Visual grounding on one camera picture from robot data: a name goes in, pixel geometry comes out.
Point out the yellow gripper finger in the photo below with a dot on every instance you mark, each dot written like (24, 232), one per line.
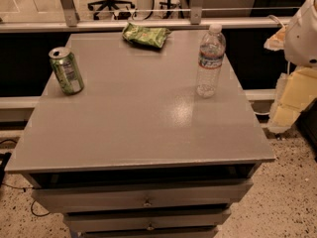
(293, 94)
(276, 41)

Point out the clear plastic water bottle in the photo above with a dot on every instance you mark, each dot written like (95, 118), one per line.
(210, 58)

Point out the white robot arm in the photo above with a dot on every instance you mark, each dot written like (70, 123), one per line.
(300, 43)

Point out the green snack bag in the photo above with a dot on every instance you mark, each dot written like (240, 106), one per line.
(152, 37)

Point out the grey drawer cabinet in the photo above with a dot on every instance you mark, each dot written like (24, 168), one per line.
(139, 120)

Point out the black office chair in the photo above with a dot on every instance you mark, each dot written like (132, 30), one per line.
(110, 4)

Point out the grey drawer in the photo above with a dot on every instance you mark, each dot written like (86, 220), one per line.
(142, 196)
(149, 221)

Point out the green soda can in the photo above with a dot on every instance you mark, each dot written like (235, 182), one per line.
(66, 70)

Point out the top grey drawer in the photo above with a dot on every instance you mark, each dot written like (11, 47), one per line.
(142, 196)

